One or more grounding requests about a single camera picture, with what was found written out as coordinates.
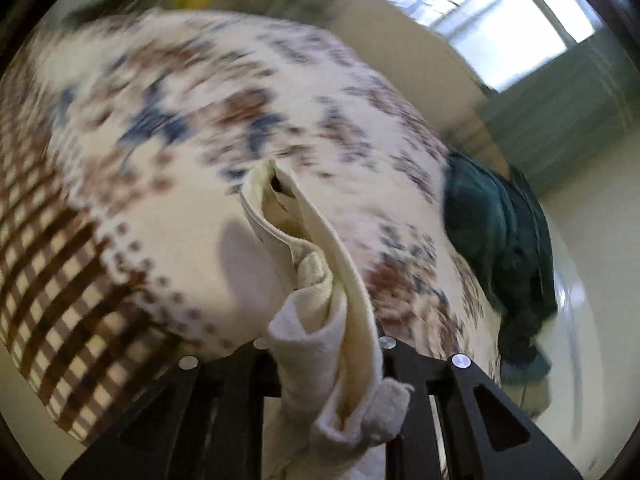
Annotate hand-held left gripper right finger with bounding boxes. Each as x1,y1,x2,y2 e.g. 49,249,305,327
377,335,584,480

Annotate teal plush blanket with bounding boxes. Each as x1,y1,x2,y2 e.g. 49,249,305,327
442,152,559,321

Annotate barred window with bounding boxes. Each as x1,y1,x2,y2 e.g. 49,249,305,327
370,0,604,94

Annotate white pants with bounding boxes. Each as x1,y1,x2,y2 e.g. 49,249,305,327
240,160,416,480

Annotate grey teal fringed scarf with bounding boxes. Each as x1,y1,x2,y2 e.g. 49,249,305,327
500,350,552,411

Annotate dark folded garment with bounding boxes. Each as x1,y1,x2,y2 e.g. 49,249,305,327
499,305,557,361

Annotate floral checked bed sheet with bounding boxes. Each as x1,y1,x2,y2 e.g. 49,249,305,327
0,7,506,446

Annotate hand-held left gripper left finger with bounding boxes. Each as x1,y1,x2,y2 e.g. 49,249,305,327
62,339,284,480

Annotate white headboard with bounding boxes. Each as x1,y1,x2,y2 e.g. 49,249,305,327
500,195,623,480

